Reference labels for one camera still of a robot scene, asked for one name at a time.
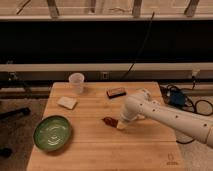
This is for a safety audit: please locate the red chili pepper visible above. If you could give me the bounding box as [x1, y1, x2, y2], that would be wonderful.
[103, 117, 118, 128]

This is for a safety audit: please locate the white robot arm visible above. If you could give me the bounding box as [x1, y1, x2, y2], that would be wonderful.
[117, 89, 213, 148]

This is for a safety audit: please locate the black diagonal cable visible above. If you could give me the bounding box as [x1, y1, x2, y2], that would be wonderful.
[119, 11, 156, 82]

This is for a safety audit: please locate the white sponge block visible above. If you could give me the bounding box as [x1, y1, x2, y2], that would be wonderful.
[57, 97, 77, 110]

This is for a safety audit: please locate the clear plastic cup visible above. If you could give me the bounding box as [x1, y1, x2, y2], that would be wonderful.
[68, 73, 85, 94]

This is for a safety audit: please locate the blue power box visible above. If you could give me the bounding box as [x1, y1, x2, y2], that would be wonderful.
[167, 91, 186, 107]

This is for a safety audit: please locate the translucent yellow stick end effector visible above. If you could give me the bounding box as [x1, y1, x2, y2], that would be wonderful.
[116, 121, 127, 130]

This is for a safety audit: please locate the black cable on floor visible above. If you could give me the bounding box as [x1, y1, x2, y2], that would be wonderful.
[159, 83, 213, 145]

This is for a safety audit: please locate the black chair base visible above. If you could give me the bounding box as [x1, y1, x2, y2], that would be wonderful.
[0, 107, 31, 158]

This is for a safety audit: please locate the green ceramic bowl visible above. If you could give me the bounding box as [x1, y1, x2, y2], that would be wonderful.
[33, 115, 72, 152]

